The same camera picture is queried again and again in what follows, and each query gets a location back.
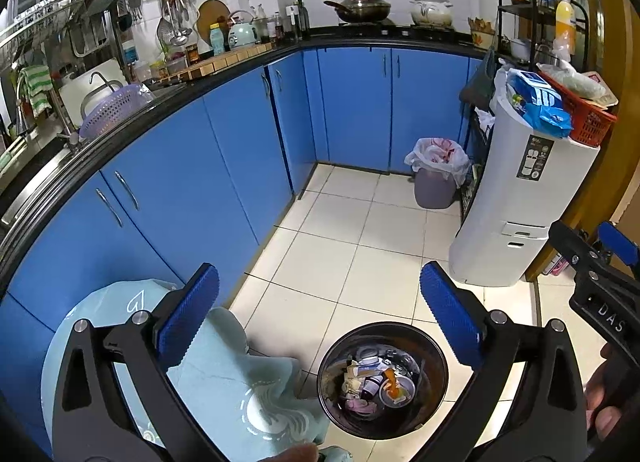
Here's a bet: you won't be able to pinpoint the tall white appliance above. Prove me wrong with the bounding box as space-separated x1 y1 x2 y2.
448 66 601 288

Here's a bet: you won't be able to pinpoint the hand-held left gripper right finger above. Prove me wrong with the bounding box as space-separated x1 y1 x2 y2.
419 261 588 462

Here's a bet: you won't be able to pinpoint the black round waste bin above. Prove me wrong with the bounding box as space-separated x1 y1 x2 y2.
316 321 449 440

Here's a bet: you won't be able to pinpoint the blue kitchen cabinets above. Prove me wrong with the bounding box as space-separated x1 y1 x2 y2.
0 44 488 443

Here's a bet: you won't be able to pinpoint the yellow spray bottle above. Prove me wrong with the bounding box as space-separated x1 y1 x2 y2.
554 0 577 55

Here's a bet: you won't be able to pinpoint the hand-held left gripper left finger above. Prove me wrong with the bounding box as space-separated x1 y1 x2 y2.
52 262 231 462

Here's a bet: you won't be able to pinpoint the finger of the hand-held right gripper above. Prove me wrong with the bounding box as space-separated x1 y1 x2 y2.
592 221 640 288
549 218 603 289

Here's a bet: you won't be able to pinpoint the orange peel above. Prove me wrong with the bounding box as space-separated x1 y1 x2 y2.
382 368 403 399

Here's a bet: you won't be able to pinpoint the round wooden cutting board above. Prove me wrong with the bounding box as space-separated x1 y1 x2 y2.
196 0 231 50

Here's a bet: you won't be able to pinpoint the dark hanging bag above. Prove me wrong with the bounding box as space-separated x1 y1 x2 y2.
459 48 497 108

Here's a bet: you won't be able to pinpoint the white ceramic pot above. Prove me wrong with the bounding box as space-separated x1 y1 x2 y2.
410 0 454 27

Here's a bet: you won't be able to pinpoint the red plastic basket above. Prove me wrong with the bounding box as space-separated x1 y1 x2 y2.
537 69 618 148

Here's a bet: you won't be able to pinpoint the round table, light blue cloth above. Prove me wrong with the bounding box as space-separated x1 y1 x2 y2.
40 278 353 462

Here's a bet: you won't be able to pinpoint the dark wok with glass lid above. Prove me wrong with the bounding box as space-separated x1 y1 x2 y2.
323 0 392 24

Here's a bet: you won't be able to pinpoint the black metal rack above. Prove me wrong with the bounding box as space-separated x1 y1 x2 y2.
460 0 588 223

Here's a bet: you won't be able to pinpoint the blue wipes packet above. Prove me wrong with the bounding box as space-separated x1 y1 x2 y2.
522 106 574 139

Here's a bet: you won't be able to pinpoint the purple plastic colander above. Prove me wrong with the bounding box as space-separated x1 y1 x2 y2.
79 83 156 139

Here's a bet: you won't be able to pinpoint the long wooden board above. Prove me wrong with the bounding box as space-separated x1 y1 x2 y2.
170 42 275 83

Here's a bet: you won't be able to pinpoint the mint green kettle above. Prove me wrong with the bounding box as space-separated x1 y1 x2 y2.
227 10 258 48

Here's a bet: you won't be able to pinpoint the blue white striped packet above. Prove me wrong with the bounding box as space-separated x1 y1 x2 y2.
506 69 566 115

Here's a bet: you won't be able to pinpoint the teal bottle with yellow cap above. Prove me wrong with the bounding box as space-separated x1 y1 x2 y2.
209 23 227 57

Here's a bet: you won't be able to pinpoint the clear plastic bag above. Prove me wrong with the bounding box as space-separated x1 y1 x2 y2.
537 59 608 103

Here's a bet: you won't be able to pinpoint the green striped towel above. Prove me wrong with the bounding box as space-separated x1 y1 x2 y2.
17 64 53 118

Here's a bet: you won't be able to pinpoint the grey bin with white bag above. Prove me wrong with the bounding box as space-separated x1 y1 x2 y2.
404 137 472 210

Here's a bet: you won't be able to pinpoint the wall dish rack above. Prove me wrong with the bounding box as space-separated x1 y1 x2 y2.
0 0 183 68

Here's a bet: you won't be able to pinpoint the white plastic cutting board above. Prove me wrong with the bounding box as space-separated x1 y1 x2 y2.
59 59 125 125

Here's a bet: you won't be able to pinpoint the pink packet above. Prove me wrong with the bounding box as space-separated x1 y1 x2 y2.
540 252 571 277

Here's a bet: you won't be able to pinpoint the chrome faucet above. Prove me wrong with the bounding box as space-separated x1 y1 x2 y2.
15 69 82 144

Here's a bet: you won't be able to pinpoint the person's right hand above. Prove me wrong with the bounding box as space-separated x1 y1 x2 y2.
584 342 640 439

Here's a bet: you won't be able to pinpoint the floral bowl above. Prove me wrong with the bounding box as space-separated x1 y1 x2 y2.
467 17 497 49

